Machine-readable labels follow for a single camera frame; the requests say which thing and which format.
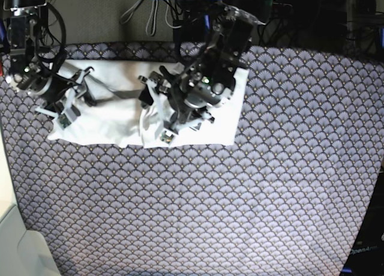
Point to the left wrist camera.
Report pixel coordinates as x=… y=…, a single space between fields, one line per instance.
x=167 y=137

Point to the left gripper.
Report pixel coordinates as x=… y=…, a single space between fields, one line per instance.
x=190 y=94

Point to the white T-shirt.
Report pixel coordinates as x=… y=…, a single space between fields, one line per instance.
x=118 y=118

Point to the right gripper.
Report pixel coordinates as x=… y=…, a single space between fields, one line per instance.
x=52 y=89

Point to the patterned purple table cloth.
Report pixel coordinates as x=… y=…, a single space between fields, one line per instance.
x=287 y=198

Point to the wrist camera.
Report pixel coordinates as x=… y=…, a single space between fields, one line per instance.
x=67 y=117
x=167 y=137

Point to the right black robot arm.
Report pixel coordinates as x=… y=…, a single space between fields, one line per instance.
x=31 y=71

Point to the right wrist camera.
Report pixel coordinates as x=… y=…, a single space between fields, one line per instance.
x=67 y=117

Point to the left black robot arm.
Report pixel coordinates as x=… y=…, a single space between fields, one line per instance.
x=227 y=39

